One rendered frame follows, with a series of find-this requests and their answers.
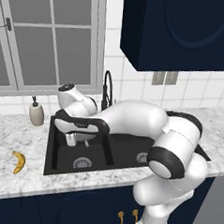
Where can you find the grey dishwasher front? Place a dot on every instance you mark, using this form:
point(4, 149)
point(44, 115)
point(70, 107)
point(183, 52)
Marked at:
point(211, 210)

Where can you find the grey wall outlet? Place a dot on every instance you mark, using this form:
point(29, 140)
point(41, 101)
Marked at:
point(171, 78)
point(158, 78)

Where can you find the black arched sink faucet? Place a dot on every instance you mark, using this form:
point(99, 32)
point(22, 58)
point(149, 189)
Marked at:
point(108, 85)

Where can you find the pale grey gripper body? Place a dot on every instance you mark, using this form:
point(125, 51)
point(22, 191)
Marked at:
point(72, 138)

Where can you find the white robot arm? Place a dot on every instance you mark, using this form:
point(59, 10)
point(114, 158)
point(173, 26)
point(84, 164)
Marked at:
point(138, 118)

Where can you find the dark window latch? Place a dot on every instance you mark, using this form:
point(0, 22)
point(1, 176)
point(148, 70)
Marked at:
point(8, 24)

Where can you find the grey framed window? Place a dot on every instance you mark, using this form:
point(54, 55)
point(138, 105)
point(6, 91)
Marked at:
point(53, 35)

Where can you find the navy wall cabinet door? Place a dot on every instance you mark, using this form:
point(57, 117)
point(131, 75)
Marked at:
point(184, 30)

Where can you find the black double basin sink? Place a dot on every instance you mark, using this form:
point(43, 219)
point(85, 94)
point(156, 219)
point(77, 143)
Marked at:
point(83, 152)

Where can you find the yellow banana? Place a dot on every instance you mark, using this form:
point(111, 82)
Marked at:
point(20, 163)

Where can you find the beige soap dispenser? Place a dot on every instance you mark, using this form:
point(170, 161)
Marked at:
point(36, 114)

